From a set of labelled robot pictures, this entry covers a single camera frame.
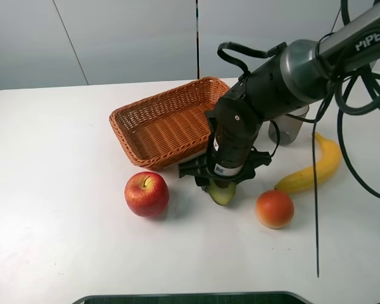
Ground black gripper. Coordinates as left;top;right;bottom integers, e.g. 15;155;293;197
179;98;272;187

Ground green avocado half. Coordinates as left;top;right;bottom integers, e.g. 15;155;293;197
206;182;236;206

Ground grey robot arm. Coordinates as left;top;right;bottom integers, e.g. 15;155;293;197
179;2;380;187

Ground brown wicker basket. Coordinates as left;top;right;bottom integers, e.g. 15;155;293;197
109;77;229;171

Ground grey plastic cup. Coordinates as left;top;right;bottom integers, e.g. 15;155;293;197
274;105;310;146

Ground yellow banana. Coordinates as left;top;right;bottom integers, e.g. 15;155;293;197
274;132;342;194

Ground orange peach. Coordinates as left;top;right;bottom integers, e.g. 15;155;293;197
255;189;295;229

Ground red apple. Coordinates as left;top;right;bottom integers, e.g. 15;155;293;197
124;172;170;217

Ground black cables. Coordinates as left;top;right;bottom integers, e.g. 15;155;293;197
217;0;380;278

